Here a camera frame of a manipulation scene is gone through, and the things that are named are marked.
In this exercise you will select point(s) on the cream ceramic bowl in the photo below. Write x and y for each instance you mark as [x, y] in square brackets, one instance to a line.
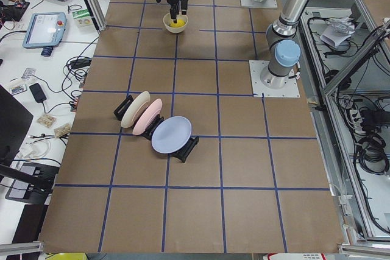
[167, 18]

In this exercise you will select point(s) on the green white carton box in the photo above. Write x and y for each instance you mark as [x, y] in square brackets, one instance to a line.
[82, 18]

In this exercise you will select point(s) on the cream plate in rack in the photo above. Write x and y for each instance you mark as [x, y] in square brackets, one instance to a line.
[134, 110]

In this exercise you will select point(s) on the pink plate in rack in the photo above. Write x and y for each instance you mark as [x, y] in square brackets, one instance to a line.
[147, 117]

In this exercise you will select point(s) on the black power adapter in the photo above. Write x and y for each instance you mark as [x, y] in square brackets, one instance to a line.
[80, 63]

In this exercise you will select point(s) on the light blue plate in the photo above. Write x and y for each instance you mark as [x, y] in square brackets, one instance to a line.
[171, 135]

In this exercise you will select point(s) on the teach pendant near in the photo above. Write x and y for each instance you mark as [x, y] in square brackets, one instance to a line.
[45, 29]

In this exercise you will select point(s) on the black plate rack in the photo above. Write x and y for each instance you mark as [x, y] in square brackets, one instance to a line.
[181, 154]

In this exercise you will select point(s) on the crumpled white paper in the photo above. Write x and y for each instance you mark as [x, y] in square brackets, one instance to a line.
[337, 31]

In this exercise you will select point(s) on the black phone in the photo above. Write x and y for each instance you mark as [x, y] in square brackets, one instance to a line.
[37, 92]

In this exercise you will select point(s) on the black monitor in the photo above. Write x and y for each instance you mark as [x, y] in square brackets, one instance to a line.
[15, 123]

